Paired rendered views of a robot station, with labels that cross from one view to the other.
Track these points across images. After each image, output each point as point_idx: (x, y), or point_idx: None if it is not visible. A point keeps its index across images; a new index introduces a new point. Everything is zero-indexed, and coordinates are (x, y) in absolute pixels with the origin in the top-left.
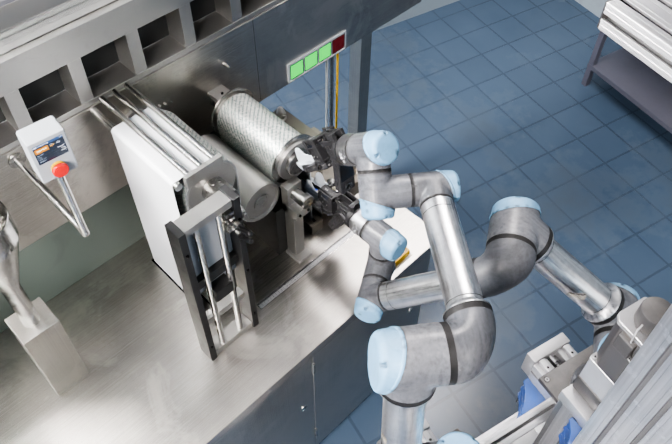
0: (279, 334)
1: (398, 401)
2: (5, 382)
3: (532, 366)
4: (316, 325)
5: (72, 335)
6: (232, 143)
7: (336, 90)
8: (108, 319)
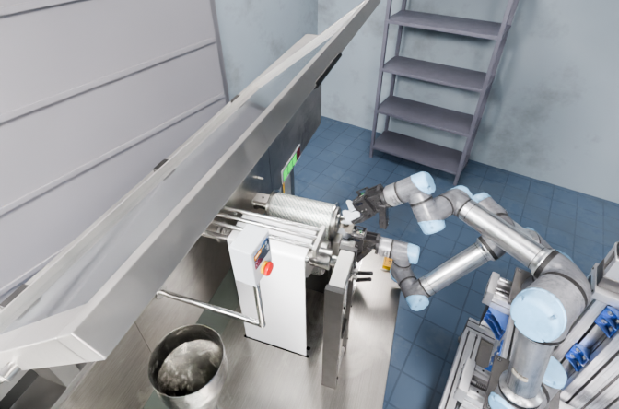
0: (364, 346)
1: (556, 341)
2: None
3: (492, 297)
4: (381, 329)
5: None
6: None
7: (283, 188)
8: (239, 398)
